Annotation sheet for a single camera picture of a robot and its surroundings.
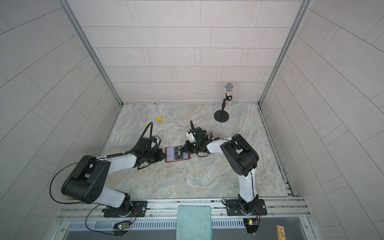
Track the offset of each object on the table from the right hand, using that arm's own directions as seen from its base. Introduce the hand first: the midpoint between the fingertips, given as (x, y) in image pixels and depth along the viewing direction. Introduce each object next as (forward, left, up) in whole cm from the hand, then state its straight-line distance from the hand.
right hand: (181, 151), depth 90 cm
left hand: (-1, +7, -1) cm, 7 cm away
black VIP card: (-2, +2, 0) cm, 3 cm away
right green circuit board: (-38, -33, -3) cm, 51 cm away
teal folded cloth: (-36, -7, 0) cm, 37 cm away
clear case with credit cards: (+7, -19, +3) cm, 21 cm away
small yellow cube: (+27, +16, +1) cm, 31 cm away
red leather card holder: (-2, +7, 0) cm, 7 cm away
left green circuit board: (-36, +24, +3) cm, 43 cm away
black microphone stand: (+26, -29, 0) cm, 39 cm away
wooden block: (-42, -44, -1) cm, 61 cm away
